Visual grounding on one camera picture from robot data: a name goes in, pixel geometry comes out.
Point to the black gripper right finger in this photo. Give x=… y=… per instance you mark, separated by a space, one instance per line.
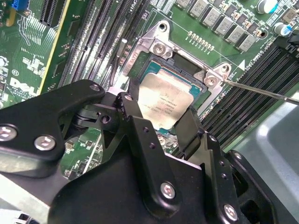
x=189 y=130

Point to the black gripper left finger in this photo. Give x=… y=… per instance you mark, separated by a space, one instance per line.
x=35 y=121

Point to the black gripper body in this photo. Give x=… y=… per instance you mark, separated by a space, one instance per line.
x=105 y=198

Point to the silver topped CPU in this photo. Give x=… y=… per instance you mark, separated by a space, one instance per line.
x=165 y=98

